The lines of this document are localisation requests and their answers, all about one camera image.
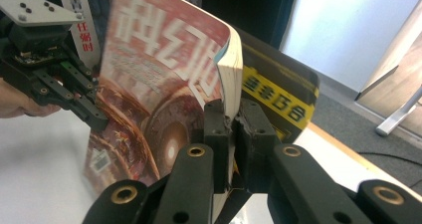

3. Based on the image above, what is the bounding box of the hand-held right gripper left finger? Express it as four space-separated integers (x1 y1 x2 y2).
203 99 234 195

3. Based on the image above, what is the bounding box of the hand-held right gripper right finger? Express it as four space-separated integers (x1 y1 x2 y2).
233 99 282 194

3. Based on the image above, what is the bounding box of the portrait cover magazine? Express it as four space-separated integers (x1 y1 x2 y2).
56 0 103 70

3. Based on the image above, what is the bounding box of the red-brown cover magazine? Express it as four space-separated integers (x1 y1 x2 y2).
83 0 320 224

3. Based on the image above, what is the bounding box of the white metal desk frame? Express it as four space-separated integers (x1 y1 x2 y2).
375 86 422 137

